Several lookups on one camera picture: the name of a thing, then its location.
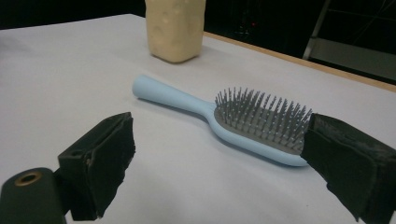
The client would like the beige square container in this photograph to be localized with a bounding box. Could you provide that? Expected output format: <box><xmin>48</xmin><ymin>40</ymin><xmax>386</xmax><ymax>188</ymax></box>
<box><xmin>145</xmin><ymin>0</ymin><xmax>206</xmax><ymax>64</ymax></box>

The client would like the light blue hairbrush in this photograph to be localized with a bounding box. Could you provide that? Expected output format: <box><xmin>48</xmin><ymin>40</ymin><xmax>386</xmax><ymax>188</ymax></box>
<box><xmin>132</xmin><ymin>74</ymin><xmax>314</xmax><ymax>168</ymax></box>

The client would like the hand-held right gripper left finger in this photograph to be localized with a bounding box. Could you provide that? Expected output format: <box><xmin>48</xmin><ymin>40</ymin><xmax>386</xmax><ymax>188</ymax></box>
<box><xmin>57</xmin><ymin>111</ymin><xmax>136</xmax><ymax>221</ymax></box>

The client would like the white table mat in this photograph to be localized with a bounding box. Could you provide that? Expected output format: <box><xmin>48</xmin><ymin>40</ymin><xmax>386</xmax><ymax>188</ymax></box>
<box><xmin>0</xmin><ymin>13</ymin><xmax>396</xmax><ymax>224</ymax></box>

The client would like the grey metal stand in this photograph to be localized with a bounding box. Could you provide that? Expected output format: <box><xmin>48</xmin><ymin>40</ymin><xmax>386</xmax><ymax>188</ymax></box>
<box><xmin>303</xmin><ymin>0</ymin><xmax>396</xmax><ymax>82</ymax></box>

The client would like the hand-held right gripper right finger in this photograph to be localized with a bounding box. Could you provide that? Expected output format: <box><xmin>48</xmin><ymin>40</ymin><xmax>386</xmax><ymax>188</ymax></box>
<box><xmin>300</xmin><ymin>112</ymin><xmax>396</xmax><ymax>224</ymax></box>

